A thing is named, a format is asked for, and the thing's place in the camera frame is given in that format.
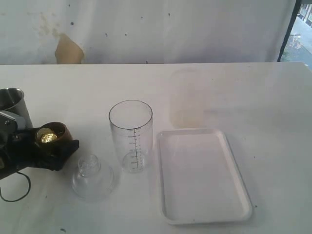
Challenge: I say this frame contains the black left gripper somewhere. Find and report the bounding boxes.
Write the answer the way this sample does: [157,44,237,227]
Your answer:
[0,128,79,179]

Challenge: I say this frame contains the gold foil coins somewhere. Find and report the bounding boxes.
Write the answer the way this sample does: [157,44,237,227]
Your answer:
[36,128,58,143]

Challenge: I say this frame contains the stainless steel cup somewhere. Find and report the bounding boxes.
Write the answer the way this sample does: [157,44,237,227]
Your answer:
[0,88,33,128]

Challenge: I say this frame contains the clear dome strainer lid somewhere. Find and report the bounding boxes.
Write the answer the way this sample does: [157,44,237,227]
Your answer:
[71,154,121,202]

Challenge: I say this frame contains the clear shaker body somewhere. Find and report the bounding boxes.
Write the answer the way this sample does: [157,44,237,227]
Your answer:
[108,100,153,173]

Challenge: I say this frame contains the white backdrop sheet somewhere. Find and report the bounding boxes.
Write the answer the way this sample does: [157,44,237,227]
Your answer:
[0,0,296,65]

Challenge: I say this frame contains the translucent plastic container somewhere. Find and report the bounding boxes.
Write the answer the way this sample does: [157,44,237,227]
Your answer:
[170,69,204,128]

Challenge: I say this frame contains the white rectangular tray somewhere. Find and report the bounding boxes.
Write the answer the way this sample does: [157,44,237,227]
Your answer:
[156,129,252,225]

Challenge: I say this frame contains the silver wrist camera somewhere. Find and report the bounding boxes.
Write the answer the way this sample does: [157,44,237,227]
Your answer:
[0,111,26,134]

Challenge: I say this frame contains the black cable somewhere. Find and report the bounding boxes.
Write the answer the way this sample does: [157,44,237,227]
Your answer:
[0,171,32,202]

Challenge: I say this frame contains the black window frame post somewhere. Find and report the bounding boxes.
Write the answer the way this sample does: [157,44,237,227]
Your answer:
[277,0,302,62]

